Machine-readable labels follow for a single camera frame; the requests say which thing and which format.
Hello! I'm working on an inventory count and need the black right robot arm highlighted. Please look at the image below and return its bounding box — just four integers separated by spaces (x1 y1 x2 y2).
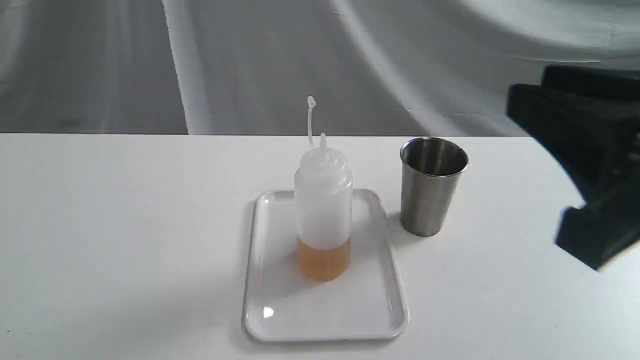
506 64 640 271

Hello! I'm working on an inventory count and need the white plastic tray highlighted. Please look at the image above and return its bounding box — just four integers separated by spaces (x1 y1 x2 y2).
242 189 410 343

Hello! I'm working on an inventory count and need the translucent squeeze bottle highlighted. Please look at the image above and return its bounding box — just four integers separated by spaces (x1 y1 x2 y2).
294 95 354 281

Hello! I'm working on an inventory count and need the stainless steel cup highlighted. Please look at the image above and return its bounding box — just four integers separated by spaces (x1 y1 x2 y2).
400 137 469 237

